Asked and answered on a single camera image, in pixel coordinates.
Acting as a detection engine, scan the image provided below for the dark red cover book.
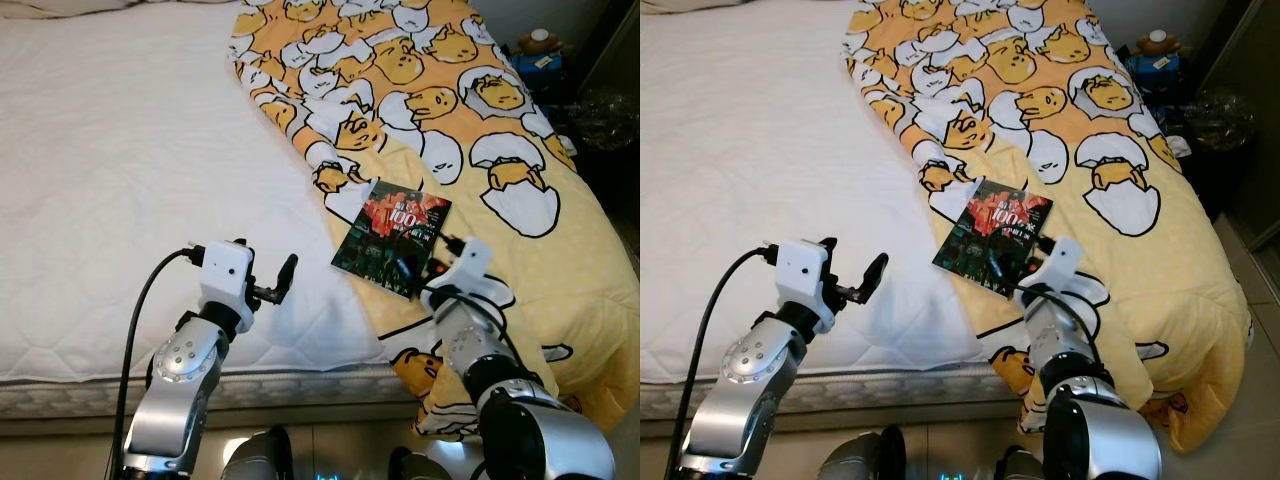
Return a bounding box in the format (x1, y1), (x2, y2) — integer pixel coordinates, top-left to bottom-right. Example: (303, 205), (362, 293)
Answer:
(932, 178), (1053, 299)
(330, 180), (453, 301)

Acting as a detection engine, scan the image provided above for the yellow egg cartoon blanket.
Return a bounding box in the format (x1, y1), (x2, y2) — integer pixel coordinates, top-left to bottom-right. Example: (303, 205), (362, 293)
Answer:
(228, 0), (641, 441)
(843, 0), (1253, 456)

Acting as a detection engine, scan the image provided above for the white quilted mattress pad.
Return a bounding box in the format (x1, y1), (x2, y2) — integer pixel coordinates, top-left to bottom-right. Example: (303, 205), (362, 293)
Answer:
(640, 0), (991, 386)
(0, 0), (401, 386)

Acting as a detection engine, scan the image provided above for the black low side table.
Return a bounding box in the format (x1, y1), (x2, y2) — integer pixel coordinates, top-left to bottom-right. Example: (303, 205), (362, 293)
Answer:
(575, 140), (641, 236)
(1185, 145), (1251, 221)

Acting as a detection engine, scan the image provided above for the clear plastic bag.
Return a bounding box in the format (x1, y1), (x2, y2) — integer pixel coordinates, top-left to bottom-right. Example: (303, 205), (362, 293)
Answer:
(1185, 88), (1256, 151)
(575, 88), (641, 151)

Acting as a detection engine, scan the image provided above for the dark tall cabinet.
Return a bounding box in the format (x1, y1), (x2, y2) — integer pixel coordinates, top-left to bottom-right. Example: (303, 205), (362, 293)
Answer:
(575, 0), (641, 251)
(1195, 0), (1280, 251)

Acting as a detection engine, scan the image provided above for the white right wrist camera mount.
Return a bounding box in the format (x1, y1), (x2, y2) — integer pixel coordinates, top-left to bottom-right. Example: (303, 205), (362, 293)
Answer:
(1030, 237), (1086, 301)
(437, 238), (493, 301)

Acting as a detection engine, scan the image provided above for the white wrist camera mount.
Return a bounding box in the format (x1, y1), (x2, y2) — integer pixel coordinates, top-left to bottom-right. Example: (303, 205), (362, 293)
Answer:
(437, 238), (493, 301)
(198, 240), (257, 309)
(772, 240), (839, 333)
(1030, 237), (1086, 301)

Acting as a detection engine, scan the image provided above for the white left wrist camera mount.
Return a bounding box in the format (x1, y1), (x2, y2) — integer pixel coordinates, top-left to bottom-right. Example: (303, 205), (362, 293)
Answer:
(772, 240), (839, 333)
(198, 240), (257, 309)

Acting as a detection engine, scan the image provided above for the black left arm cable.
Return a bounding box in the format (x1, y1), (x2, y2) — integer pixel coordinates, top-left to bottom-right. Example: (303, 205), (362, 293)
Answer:
(106, 243), (207, 480)
(662, 243), (781, 480)

